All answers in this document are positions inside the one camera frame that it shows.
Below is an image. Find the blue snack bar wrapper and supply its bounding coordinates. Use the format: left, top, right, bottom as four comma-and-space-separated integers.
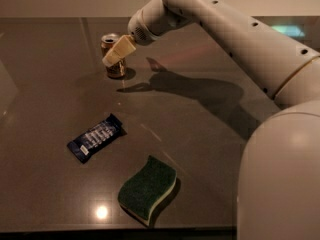
67, 114, 122, 163

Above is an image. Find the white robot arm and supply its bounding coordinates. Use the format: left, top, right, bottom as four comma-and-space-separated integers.
103, 0, 320, 240

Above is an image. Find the green and yellow sponge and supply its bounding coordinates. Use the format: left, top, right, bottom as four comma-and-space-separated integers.
118, 156, 177, 226

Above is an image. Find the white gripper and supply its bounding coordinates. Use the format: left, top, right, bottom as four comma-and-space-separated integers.
102, 9, 159, 67

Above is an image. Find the orange soda can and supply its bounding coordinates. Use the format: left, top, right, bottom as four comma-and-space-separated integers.
100, 33, 127, 80

